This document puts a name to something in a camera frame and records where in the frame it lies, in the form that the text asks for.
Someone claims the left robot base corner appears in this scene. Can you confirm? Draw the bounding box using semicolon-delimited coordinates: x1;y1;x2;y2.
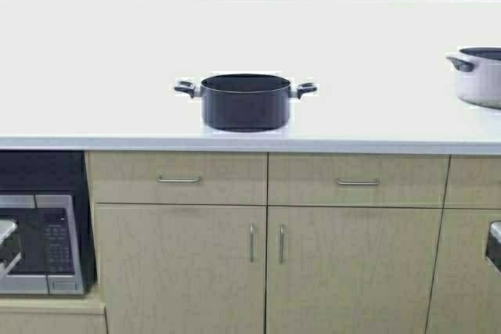
1;220;22;279

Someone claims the right lower cabinet door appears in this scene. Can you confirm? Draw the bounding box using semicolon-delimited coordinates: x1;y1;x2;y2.
266;207;442;333

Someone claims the drawer metal handle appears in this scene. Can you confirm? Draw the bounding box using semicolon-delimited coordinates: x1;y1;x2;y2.
336;178;380;186
157;176;201;184

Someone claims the right beige drawer front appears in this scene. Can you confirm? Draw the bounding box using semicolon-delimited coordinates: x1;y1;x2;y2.
269;153;449;208

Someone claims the left beige drawer front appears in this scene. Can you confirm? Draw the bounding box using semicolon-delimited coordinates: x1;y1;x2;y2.
87;151;267;206

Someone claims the black two-handled cooking pot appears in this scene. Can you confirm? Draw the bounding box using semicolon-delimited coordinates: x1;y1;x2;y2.
174;74;318;132

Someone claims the door handle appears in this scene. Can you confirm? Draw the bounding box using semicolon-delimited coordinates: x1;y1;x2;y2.
278;224;286;264
249;222;255;263

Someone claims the left lower cabinet door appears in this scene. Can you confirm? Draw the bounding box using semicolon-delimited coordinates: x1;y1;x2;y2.
95;204;265;333

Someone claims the right lower door handle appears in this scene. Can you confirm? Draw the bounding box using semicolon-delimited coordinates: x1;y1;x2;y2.
278;224;286;264

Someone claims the stainless steel microwave oven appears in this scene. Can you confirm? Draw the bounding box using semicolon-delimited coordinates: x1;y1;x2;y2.
1;193;87;296

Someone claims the right drawer metal handle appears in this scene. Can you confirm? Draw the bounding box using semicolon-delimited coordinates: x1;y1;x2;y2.
336;178;380;186

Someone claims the left lower door handle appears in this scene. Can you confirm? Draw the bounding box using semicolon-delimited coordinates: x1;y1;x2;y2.
249;222;255;263

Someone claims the white cooking pot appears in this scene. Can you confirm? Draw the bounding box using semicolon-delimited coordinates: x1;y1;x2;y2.
445;47;500;110

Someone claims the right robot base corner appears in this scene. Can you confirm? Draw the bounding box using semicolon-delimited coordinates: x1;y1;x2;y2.
485;221;501;271

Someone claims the beige drawer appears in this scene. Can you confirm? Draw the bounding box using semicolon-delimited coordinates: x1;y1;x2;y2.
87;151;267;206
269;153;449;208

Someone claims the far right lower cabinet panel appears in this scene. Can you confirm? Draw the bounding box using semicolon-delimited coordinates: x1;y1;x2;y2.
427;156;500;333

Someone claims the cabinet door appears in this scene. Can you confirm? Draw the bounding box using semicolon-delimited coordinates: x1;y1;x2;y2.
95;204;265;333
266;207;442;333

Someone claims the left drawer metal handle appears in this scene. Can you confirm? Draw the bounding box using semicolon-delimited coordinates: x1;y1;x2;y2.
157;176;201;184

